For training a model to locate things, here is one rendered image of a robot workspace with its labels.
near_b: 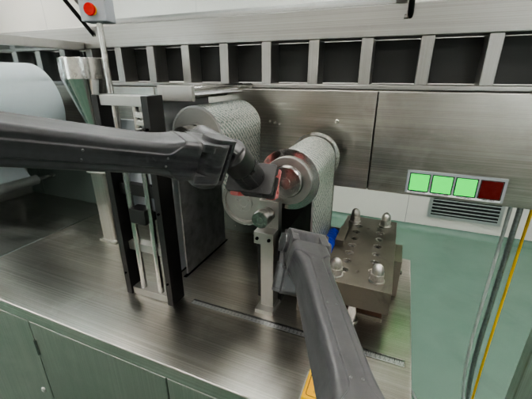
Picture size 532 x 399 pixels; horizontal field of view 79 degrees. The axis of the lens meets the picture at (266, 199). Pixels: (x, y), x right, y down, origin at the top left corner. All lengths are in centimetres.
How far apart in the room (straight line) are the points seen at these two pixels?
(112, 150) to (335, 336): 33
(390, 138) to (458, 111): 18
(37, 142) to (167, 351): 56
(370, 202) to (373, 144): 256
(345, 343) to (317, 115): 79
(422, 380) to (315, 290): 168
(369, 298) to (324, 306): 40
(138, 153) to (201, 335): 53
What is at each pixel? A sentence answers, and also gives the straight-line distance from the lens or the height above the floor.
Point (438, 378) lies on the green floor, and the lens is 212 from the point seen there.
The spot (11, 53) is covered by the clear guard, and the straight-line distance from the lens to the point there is 141.
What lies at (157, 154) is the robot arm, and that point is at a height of 138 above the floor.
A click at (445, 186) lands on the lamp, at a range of 106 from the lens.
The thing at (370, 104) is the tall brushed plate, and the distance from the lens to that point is 102.
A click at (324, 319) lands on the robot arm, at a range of 40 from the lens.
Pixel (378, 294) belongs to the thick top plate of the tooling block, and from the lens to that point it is 79.
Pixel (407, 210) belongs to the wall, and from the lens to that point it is 359.
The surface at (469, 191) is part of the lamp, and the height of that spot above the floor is 118.
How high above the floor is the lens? 148
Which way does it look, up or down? 21 degrees down
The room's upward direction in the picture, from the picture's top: straight up
